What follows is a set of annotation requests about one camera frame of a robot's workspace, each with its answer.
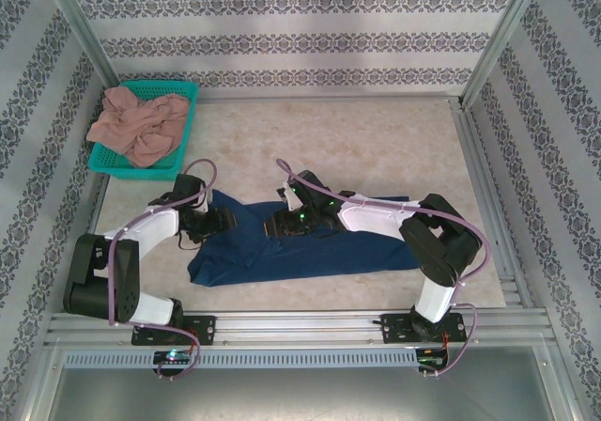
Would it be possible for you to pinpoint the blue t-shirt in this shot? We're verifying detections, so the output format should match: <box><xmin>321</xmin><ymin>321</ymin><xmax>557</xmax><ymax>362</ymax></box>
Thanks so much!
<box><xmin>187</xmin><ymin>190</ymin><xmax>422</xmax><ymax>288</ymax></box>

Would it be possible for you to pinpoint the teal plastic basket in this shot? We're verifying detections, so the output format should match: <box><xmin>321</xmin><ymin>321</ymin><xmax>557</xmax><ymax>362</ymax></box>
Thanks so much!
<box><xmin>87</xmin><ymin>80</ymin><xmax>201</xmax><ymax>181</ymax></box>

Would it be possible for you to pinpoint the pink crumpled cloth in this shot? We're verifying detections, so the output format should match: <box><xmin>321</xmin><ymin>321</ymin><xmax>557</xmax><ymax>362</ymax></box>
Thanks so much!
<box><xmin>86</xmin><ymin>86</ymin><xmax>192</xmax><ymax>169</ymax></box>

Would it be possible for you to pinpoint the grey metal panel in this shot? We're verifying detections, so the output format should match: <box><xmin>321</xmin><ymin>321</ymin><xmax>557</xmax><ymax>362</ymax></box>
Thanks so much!
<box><xmin>44</xmin><ymin>366</ymin><xmax>572</xmax><ymax>421</ymax></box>

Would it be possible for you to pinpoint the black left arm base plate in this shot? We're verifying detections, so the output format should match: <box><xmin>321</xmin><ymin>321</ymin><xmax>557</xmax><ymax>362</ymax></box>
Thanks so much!
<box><xmin>132</xmin><ymin>315</ymin><xmax>218</xmax><ymax>347</ymax></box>

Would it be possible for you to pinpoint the thin aluminium side rail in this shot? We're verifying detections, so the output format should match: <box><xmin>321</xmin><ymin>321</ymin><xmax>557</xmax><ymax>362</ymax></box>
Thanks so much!
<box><xmin>84</xmin><ymin>174</ymin><xmax>112</xmax><ymax>237</ymax></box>

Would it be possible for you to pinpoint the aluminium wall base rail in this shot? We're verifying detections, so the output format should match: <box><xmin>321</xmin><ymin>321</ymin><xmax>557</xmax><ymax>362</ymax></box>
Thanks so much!
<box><xmin>196</xmin><ymin>92</ymin><xmax>464</xmax><ymax>105</ymax></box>

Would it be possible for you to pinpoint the grey slotted cable duct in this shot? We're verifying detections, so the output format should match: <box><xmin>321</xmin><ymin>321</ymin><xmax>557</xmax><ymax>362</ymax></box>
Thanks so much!
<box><xmin>63</xmin><ymin>349</ymin><xmax>419</xmax><ymax>368</ymax></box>

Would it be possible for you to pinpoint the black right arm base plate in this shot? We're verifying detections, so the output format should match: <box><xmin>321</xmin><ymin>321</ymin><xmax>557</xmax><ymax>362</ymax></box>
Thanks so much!
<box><xmin>380</xmin><ymin>312</ymin><xmax>469</xmax><ymax>346</ymax></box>

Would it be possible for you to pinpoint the wide aluminium side rail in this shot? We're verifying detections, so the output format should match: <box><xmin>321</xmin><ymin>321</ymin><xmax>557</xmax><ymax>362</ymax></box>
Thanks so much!
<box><xmin>448</xmin><ymin>100</ymin><xmax>535</xmax><ymax>309</ymax></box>

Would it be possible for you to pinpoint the aluminium corner post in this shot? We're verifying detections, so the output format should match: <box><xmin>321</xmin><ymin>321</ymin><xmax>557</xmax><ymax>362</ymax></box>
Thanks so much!
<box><xmin>39</xmin><ymin>0</ymin><xmax>121</xmax><ymax>86</ymax></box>
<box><xmin>457</xmin><ymin>0</ymin><xmax>550</xmax><ymax>107</ymax></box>

